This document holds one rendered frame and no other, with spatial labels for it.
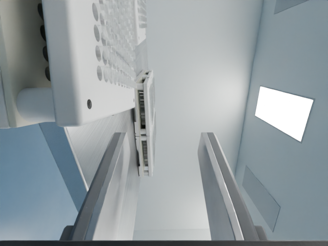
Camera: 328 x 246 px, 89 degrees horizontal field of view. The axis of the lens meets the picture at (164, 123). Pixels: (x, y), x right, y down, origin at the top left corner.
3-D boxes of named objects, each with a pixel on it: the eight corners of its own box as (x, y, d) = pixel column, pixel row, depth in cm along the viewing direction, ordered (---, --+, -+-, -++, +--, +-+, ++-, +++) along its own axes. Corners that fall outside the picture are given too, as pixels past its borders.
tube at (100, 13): (26, 9, 15) (108, 8, 15) (28, 24, 16) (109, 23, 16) (14, 1, 14) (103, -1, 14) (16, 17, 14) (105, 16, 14)
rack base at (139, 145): (141, 117, 101) (145, 117, 101) (143, 151, 111) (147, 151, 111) (135, 136, 79) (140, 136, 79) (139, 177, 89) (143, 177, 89)
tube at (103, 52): (31, 49, 16) (111, 47, 16) (33, 63, 16) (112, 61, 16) (20, 44, 15) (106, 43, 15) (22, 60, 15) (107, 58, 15)
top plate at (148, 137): (149, 116, 101) (153, 116, 101) (151, 151, 111) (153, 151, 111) (146, 136, 79) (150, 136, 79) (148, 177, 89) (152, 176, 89)
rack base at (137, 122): (137, 74, 91) (142, 74, 91) (141, 116, 101) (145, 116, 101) (130, 83, 69) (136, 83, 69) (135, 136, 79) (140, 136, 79)
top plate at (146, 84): (147, 74, 91) (151, 74, 91) (149, 116, 101) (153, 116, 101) (142, 83, 69) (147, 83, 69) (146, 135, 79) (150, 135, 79)
